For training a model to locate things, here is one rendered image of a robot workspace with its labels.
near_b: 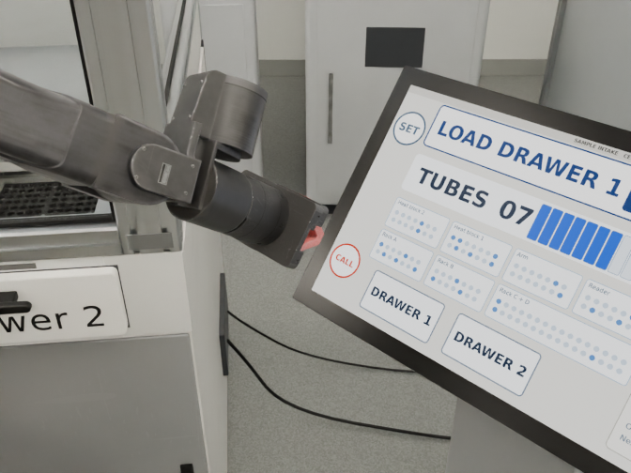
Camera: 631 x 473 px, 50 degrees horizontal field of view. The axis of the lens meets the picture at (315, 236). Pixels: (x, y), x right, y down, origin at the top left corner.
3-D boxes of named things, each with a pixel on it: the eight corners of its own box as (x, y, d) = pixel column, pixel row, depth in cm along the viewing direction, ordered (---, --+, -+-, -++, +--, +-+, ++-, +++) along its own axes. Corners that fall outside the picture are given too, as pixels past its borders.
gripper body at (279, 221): (254, 173, 69) (207, 150, 63) (329, 209, 63) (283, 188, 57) (227, 230, 70) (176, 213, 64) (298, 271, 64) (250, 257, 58)
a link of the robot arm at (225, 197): (148, 212, 57) (197, 221, 54) (170, 134, 58) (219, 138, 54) (204, 230, 63) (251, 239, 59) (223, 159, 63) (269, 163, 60)
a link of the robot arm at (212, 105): (81, 181, 56) (126, 183, 49) (117, 49, 57) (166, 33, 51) (203, 219, 64) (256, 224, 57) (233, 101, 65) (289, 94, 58)
